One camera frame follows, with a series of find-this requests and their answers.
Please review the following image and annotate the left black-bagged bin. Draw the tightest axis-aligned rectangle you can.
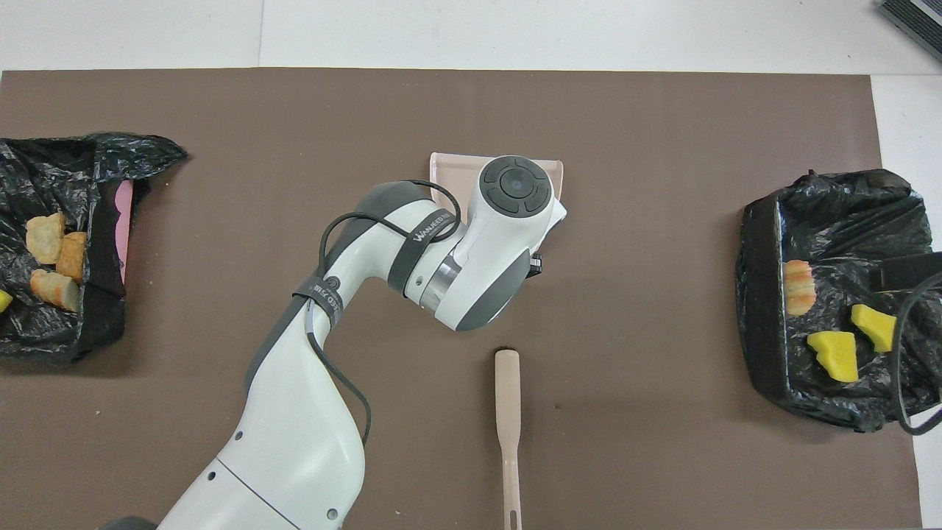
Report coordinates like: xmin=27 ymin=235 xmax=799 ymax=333
xmin=0 ymin=132 xmax=188 ymax=363

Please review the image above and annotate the right black-bagged bin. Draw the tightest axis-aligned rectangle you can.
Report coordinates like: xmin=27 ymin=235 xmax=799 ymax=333
xmin=734 ymin=169 xmax=942 ymax=434

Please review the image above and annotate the brown table mat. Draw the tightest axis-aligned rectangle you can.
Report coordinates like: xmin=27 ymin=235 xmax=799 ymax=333
xmin=0 ymin=68 xmax=923 ymax=530

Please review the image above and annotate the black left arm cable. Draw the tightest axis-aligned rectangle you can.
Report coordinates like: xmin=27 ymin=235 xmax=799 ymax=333
xmin=305 ymin=179 xmax=463 ymax=448

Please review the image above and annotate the pink plastic bin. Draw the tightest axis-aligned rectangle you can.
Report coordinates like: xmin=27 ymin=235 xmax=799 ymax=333
xmin=114 ymin=180 xmax=135 ymax=286

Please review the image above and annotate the grey ribbed device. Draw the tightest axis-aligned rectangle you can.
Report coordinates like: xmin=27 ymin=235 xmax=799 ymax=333
xmin=878 ymin=0 xmax=942 ymax=63

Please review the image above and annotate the orange striped toy bread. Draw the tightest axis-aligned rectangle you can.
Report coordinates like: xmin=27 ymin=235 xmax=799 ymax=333
xmin=29 ymin=269 xmax=82 ymax=313

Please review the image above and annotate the black-bagged bin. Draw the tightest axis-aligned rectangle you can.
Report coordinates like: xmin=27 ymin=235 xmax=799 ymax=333
xmin=0 ymin=132 xmax=188 ymax=363
xmin=734 ymin=169 xmax=942 ymax=434

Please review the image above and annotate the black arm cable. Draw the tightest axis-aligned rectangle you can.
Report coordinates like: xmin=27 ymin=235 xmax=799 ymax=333
xmin=305 ymin=179 xmax=463 ymax=448
xmin=890 ymin=271 xmax=942 ymax=437

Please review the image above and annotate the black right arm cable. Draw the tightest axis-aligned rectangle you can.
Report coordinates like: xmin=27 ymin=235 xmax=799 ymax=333
xmin=890 ymin=271 xmax=942 ymax=437

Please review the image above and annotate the brown toy bread roll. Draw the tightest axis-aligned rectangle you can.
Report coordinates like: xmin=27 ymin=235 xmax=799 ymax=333
xmin=56 ymin=232 xmax=88 ymax=285

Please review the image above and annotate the pale toy bread striped side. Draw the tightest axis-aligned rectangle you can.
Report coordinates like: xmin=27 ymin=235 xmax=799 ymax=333
xmin=784 ymin=259 xmax=817 ymax=317

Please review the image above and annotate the beige plastic dustpan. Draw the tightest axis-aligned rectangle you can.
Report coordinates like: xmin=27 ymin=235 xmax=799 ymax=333
xmin=430 ymin=152 xmax=566 ymax=255

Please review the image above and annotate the pale greenish toy bread chunk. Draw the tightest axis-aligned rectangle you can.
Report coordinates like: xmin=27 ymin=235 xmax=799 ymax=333
xmin=25 ymin=213 xmax=66 ymax=266

